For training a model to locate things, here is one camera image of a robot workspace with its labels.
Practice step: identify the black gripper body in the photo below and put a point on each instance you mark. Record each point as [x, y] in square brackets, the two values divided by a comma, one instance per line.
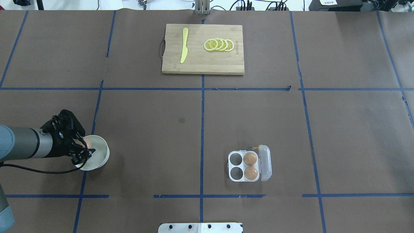
[60, 145]

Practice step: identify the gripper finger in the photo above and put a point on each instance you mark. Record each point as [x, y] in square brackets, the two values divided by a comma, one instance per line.
[76, 144]
[78, 157]

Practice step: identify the brown egg carried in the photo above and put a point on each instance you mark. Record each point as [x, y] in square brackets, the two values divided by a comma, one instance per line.
[85, 143]

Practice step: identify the clear plastic egg box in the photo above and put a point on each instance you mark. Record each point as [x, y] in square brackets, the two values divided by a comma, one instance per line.
[236, 165]

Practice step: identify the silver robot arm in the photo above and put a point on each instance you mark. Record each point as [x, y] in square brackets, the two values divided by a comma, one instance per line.
[19, 143]

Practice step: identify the brown egg in box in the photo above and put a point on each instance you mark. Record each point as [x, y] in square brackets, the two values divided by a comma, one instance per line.
[250, 158]
[251, 173]

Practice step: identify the black computer box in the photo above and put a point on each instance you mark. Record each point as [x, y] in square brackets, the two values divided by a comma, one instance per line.
[346, 5]

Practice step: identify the white paper bowl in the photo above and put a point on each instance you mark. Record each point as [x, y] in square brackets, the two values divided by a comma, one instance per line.
[100, 156]

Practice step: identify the yellow plastic knife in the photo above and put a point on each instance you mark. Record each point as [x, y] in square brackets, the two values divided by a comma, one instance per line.
[184, 51]

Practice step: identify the wooden cutting board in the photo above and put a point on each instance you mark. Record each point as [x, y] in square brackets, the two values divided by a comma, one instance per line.
[200, 61]

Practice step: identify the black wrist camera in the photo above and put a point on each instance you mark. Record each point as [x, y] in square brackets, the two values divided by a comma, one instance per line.
[65, 125]

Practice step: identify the aluminium frame post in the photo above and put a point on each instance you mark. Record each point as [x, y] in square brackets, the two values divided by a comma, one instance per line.
[202, 7]

